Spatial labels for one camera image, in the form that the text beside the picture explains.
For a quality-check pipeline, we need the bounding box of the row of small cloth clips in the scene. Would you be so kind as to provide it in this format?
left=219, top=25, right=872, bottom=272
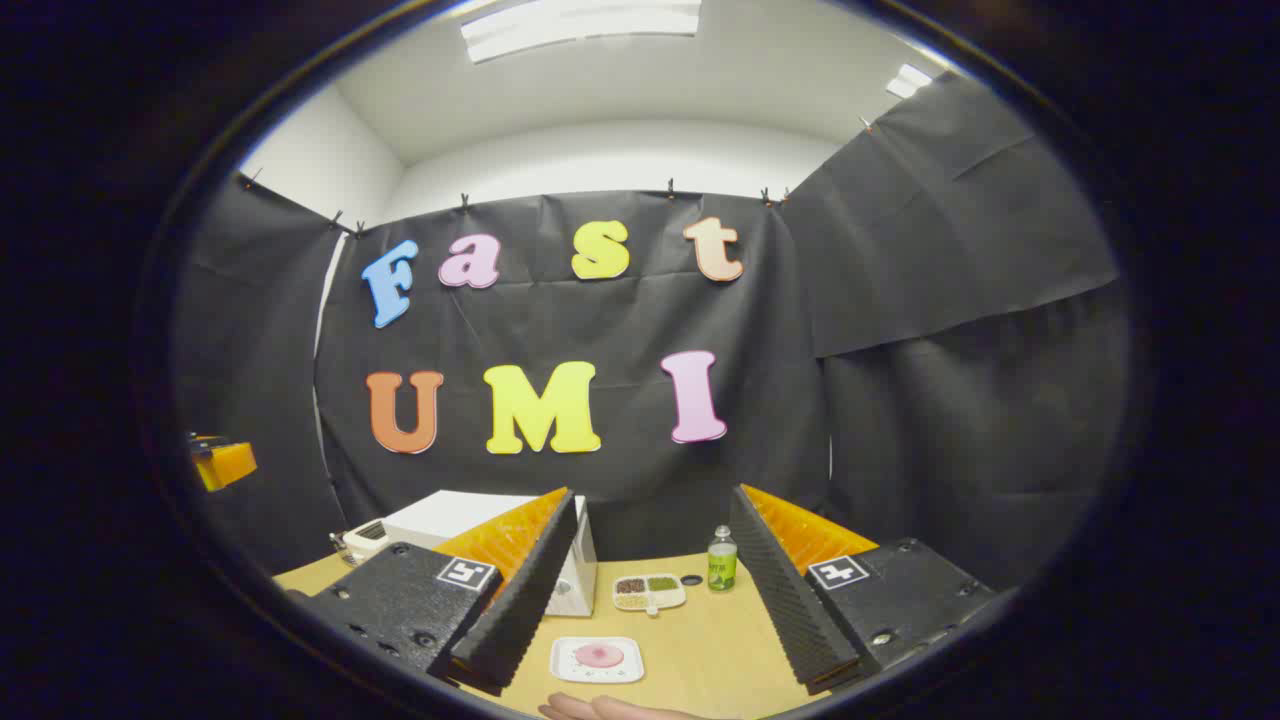
left=238, top=115, right=873, bottom=239

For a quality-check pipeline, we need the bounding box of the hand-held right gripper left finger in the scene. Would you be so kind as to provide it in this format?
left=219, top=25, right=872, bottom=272
left=290, top=487, right=581, bottom=698

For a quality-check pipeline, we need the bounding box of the white divided grain dish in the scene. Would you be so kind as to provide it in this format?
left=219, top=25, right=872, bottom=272
left=612, top=573, right=688, bottom=614

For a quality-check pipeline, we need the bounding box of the black backdrop cloth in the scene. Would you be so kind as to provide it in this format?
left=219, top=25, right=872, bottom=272
left=170, top=70, right=1131, bottom=601

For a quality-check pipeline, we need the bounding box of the green label drink bottle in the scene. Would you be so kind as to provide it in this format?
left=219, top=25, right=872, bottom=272
left=707, top=525, right=739, bottom=593

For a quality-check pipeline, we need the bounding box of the small white appliance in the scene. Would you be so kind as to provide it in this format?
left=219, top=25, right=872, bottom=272
left=342, top=520, right=391, bottom=563

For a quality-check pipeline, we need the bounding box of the white microwave oven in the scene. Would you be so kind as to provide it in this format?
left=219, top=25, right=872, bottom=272
left=383, top=490, right=599, bottom=618

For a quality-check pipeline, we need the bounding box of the white square food plate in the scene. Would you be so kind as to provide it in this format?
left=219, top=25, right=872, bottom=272
left=550, top=636, right=645, bottom=685

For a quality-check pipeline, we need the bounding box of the long ceiling light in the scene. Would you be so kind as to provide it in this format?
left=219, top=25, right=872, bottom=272
left=460, top=0, right=703, bottom=64

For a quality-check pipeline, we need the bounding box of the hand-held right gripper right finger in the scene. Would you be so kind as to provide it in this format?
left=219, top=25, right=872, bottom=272
left=728, top=484, right=1001, bottom=696

